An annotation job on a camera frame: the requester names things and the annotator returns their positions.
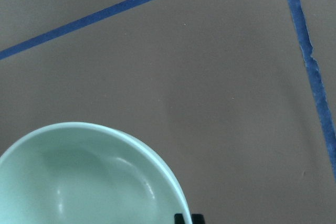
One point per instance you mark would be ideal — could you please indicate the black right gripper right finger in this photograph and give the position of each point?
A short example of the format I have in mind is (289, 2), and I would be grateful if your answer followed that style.
(197, 219)

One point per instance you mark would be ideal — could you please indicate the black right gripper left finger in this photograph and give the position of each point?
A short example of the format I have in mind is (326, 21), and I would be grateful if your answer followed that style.
(179, 219)

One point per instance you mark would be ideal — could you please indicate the mint green bowl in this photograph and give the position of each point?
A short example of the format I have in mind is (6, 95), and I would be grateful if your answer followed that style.
(86, 173)

